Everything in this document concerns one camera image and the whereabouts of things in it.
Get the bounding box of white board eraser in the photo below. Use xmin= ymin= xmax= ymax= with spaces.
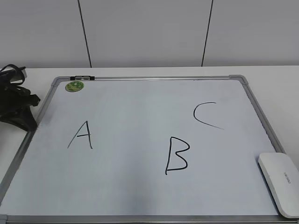
xmin=258 ymin=153 xmax=299 ymax=219

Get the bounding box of black marker on board frame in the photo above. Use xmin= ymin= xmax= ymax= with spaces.
xmin=70 ymin=76 xmax=95 ymax=81

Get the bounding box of green round magnet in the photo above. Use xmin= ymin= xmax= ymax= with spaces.
xmin=65 ymin=81 xmax=84 ymax=93

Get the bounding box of grey camera box with cable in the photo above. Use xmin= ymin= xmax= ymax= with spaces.
xmin=0 ymin=64 xmax=27 ymax=84

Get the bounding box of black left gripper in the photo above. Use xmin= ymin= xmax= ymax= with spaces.
xmin=0 ymin=74 xmax=40 ymax=132

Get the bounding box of white board with grey frame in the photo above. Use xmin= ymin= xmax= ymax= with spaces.
xmin=0 ymin=75 xmax=298 ymax=224

